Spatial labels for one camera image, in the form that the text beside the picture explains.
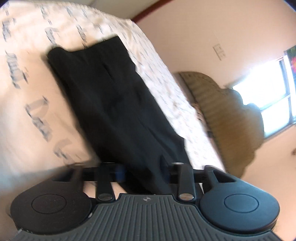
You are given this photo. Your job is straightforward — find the white script-print bed quilt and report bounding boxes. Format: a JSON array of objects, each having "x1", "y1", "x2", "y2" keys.
[{"x1": 1, "y1": 1, "x2": 223, "y2": 211}]

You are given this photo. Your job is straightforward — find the white double wall socket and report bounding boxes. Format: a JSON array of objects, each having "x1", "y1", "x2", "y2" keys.
[{"x1": 213, "y1": 44, "x2": 226, "y2": 61}]

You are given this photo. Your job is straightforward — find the bright window with frame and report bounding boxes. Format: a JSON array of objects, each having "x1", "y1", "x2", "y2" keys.
[{"x1": 229, "y1": 55, "x2": 295, "y2": 138}]

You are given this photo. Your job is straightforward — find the black pants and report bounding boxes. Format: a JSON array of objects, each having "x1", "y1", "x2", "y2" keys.
[{"x1": 47, "y1": 37, "x2": 189, "y2": 195}]

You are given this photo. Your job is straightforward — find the colourful window blind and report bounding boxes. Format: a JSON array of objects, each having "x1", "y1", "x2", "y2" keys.
[{"x1": 286, "y1": 46, "x2": 296, "y2": 82}]

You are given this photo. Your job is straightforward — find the olive cloud-shaped headboard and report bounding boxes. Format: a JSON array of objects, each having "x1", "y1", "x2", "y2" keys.
[{"x1": 179, "y1": 71, "x2": 264, "y2": 178}]

